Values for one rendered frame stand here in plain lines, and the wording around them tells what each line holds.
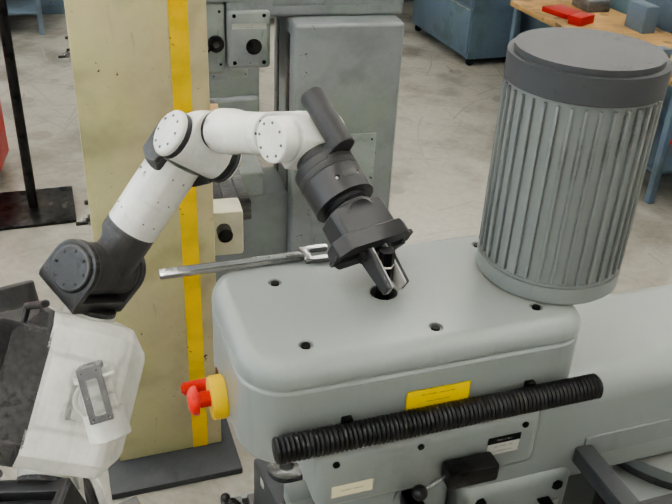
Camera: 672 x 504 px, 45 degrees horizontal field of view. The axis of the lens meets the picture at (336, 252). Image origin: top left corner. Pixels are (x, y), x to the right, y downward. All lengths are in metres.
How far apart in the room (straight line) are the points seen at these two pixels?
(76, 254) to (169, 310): 1.74
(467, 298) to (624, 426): 0.36
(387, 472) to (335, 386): 0.19
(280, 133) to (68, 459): 0.65
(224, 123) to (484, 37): 7.31
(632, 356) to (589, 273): 0.22
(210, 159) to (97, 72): 1.39
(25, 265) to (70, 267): 3.57
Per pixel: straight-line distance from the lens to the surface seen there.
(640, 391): 1.31
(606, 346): 1.31
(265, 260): 1.15
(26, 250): 5.12
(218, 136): 1.29
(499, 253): 1.13
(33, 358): 1.41
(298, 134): 1.13
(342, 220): 1.07
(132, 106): 2.75
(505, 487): 1.28
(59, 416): 1.43
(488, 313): 1.09
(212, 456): 3.53
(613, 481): 1.28
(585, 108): 1.02
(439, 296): 1.11
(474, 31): 8.44
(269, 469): 1.95
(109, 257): 1.42
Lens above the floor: 2.49
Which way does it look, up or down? 30 degrees down
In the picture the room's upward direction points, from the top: 3 degrees clockwise
